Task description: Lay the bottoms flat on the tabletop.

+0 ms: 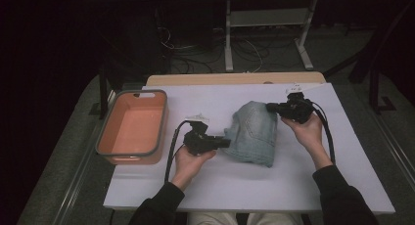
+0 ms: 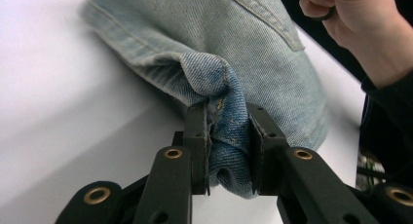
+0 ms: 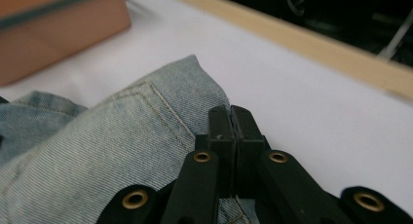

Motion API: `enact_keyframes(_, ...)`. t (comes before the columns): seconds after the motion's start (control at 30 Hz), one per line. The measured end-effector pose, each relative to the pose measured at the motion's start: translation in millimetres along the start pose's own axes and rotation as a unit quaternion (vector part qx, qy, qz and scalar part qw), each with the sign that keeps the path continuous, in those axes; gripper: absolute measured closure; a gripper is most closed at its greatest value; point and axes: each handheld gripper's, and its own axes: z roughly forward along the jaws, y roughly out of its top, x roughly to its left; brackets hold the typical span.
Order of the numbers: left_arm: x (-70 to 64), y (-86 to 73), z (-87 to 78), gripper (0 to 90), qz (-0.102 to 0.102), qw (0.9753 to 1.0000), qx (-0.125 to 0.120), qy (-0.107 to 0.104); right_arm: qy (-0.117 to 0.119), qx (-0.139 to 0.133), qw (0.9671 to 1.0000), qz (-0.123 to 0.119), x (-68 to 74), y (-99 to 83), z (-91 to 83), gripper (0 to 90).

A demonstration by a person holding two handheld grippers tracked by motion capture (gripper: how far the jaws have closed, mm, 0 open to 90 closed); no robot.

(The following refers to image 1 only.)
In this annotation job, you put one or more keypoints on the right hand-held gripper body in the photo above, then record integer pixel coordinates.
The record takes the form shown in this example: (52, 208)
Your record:
(297, 109)

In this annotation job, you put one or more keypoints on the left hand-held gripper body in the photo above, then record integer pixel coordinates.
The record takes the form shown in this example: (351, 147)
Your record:
(197, 142)

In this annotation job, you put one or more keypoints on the light blue denim shorts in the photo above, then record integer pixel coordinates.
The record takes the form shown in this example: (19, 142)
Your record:
(253, 133)

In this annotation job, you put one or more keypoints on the orange storage basket grey rim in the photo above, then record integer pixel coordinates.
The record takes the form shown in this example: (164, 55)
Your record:
(130, 127)

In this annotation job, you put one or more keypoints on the person's left hand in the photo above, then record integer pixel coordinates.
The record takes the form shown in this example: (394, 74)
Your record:
(189, 166)

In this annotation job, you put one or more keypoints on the person's right hand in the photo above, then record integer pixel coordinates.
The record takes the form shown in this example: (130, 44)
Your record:
(308, 135)

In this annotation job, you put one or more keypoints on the light wooden table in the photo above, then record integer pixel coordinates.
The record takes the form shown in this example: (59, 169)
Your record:
(228, 79)

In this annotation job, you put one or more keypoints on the person's legs beige trousers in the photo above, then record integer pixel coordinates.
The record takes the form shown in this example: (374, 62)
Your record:
(212, 219)

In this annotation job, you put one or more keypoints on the black metal stand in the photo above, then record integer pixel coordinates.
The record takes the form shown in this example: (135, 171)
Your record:
(103, 94)
(374, 88)

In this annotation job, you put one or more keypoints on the white metal stand frame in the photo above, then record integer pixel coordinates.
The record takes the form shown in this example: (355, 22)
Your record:
(267, 18)

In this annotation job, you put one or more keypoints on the metal floor rail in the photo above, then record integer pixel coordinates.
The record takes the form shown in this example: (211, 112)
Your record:
(396, 150)
(73, 182)

